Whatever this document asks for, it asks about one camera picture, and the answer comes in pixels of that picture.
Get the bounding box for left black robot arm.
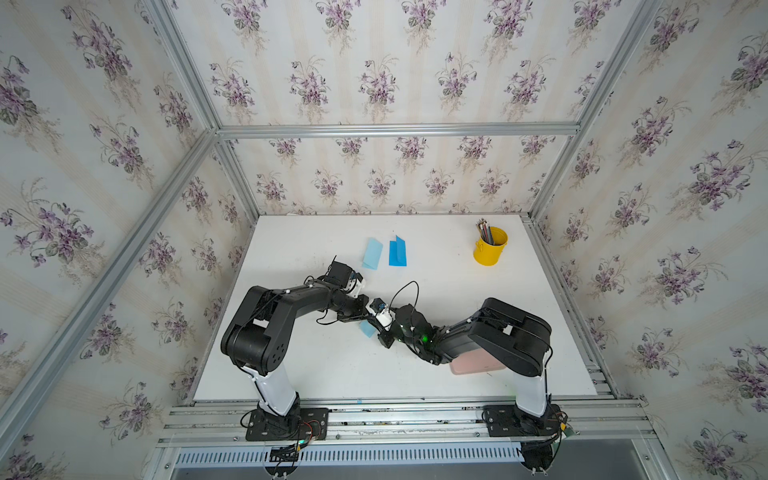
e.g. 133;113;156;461
220;261;368;419

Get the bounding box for bright blue square paper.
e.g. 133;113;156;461
388;236;407;267

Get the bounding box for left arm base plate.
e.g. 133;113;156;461
240;408;330;442

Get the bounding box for white vented cable duct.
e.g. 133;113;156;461
173;442;523;469

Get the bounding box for yellow pencil cup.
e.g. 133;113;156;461
473;227;509;267

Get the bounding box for light blue front paper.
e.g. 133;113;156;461
359;321;378;338

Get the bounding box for pink eraser case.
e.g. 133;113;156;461
450;349;506;375

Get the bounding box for aluminium front rail frame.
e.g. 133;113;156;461
142;396;677;479

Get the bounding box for light blue paper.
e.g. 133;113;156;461
359;321;378;338
362;238;383;271

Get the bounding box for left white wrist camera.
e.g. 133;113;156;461
342;273;365;298

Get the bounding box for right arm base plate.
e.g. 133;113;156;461
481;404;568;438

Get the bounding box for colored pencils bundle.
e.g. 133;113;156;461
477;219;495;245

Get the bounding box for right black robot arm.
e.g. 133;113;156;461
367;297;552;419

